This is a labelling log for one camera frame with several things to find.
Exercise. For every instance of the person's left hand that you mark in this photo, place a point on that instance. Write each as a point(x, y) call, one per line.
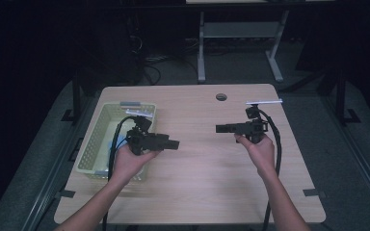
point(126, 165)

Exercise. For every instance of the pale yellow plastic basket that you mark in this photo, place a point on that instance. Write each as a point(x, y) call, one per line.
point(99, 138)

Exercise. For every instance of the grey round table grommet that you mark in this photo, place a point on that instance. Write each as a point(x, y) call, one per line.
point(221, 97)

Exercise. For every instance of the person's right hand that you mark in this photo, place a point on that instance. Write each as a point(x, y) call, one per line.
point(263, 155)

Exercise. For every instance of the black metal stand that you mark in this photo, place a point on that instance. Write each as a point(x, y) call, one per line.
point(76, 96)
point(342, 96)

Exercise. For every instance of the grey metal table frame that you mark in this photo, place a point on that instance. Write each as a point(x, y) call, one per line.
point(237, 29)

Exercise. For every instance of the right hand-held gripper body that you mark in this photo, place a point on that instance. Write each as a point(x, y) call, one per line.
point(252, 128)

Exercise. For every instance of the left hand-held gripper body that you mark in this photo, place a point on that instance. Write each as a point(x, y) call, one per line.
point(147, 141)

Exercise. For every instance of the grey tape strip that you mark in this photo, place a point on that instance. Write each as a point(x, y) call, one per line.
point(66, 194)
point(314, 192)

